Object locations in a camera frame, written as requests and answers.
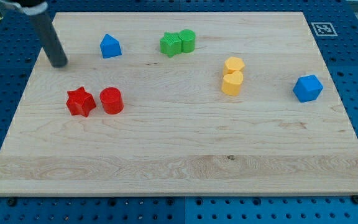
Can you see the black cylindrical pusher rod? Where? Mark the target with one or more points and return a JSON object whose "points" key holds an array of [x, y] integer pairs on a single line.
{"points": [[49, 40]]}

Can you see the yellow hexagon block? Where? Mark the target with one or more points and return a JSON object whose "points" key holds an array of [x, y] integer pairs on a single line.
{"points": [[233, 64]]}

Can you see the silver rod clamp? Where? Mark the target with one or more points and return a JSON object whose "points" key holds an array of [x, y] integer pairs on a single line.
{"points": [[33, 9]]}

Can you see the blue triangle block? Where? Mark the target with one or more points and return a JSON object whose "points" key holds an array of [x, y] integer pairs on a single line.
{"points": [[110, 47]]}

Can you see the yellow heart block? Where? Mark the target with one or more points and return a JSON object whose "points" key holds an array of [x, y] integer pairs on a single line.
{"points": [[232, 83]]}

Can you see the wooden board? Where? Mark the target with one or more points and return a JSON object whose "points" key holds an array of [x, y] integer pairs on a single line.
{"points": [[179, 134]]}

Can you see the green cylinder block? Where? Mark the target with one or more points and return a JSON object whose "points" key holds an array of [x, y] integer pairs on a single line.
{"points": [[187, 37]]}

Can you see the blue cube block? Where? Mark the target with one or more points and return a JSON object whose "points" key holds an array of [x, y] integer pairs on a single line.
{"points": [[307, 88]]}

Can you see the green star block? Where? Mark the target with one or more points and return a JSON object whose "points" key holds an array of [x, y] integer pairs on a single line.
{"points": [[171, 44]]}

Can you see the white fiducial marker tag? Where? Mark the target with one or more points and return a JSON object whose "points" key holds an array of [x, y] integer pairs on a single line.
{"points": [[324, 29]]}

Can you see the red cylinder block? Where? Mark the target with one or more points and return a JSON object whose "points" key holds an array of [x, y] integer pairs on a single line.
{"points": [[111, 100]]}

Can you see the red star block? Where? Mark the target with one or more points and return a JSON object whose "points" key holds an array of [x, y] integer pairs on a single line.
{"points": [[80, 102]]}

